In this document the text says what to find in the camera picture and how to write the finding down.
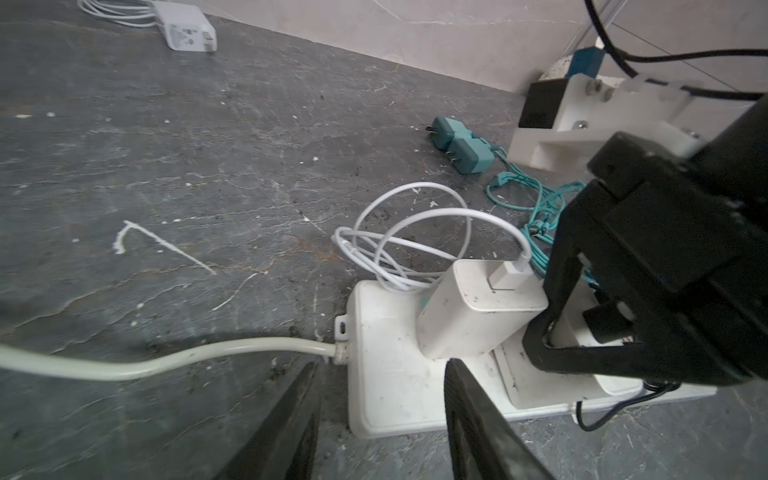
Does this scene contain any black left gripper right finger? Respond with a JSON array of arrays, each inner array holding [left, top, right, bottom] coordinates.
[[444, 359, 553, 479]]

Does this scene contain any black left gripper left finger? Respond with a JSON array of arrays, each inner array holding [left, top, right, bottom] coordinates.
[[216, 362, 321, 479]]

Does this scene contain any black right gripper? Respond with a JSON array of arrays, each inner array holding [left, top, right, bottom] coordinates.
[[523, 101, 767, 386]]

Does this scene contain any white USB charger adapter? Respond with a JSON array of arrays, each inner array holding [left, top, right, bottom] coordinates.
[[415, 259, 548, 359]]

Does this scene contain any white power strip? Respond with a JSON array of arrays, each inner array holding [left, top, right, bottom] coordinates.
[[333, 279, 718, 440]]

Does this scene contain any teal charger near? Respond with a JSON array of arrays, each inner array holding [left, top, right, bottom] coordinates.
[[447, 137, 495, 175]]

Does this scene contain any teal charger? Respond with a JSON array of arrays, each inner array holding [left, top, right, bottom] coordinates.
[[447, 137, 495, 175], [426, 116, 473, 152]]

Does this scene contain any teal charger far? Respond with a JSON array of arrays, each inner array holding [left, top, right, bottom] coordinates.
[[426, 116, 473, 152]]

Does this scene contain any teal cable bundle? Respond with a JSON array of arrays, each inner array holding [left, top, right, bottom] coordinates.
[[484, 146, 601, 286]]

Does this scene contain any white power strip cord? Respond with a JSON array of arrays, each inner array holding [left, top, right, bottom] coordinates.
[[0, 337, 350, 383]]

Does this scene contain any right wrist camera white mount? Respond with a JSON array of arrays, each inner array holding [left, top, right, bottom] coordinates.
[[507, 46, 717, 175]]

